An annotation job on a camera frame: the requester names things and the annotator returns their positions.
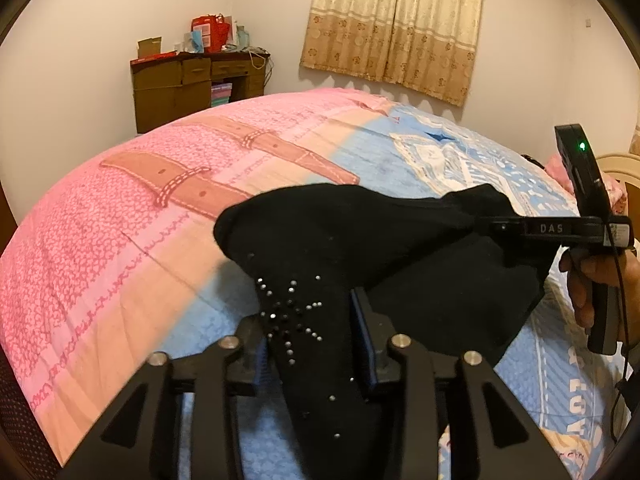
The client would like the black sweater garment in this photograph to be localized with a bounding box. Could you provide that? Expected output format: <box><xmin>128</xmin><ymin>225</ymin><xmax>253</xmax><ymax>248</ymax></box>
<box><xmin>214</xmin><ymin>184</ymin><xmax>558</xmax><ymax>479</ymax></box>

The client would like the person's right hand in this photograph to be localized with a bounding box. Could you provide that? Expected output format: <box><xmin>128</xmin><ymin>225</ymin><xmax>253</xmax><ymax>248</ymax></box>
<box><xmin>559</xmin><ymin>250</ymin><xmax>640</xmax><ymax>347</ymax></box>

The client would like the pink floral folded blanket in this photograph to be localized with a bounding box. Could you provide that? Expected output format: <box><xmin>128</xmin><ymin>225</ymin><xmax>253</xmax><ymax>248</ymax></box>
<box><xmin>544</xmin><ymin>154</ymin><xmax>628</xmax><ymax>214</ymax></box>

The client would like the cream wooden headboard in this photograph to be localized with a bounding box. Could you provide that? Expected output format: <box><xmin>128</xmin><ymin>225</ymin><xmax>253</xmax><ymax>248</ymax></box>
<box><xmin>597</xmin><ymin>153</ymin><xmax>639</xmax><ymax>226</ymax></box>

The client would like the blue pink patterned bedspread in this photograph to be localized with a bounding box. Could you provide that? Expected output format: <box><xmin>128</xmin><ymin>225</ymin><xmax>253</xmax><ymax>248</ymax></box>
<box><xmin>0</xmin><ymin>86</ymin><xmax>626</xmax><ymax>480</ymax></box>

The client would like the beige window curtain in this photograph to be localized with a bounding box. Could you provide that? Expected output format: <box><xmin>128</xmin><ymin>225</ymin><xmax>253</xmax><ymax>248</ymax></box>
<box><xmin>300</xmin><ymin>0</ymin><xmax>483</xmax><ymax>107</ymax></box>

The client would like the brown wooden desk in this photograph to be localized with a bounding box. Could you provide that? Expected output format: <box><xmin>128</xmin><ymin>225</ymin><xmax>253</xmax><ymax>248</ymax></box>
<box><xmin>130</xmin><ymin>49</ymin><xmax>270</xmax><ymax>134</ymax></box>

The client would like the brown cardboard box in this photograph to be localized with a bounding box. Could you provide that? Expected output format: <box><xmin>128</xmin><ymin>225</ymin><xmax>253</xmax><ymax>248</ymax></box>
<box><xmin>138</xmin><ymin>37</ymin><xmax>162</xmax><ymax>58</ymax></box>

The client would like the red gift bag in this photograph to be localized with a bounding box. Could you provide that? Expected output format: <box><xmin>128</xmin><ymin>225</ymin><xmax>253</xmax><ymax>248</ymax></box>
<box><xmin>191</xmin><ymin>14</ymin><xmax>231</xmax><ymax>54</ymax></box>

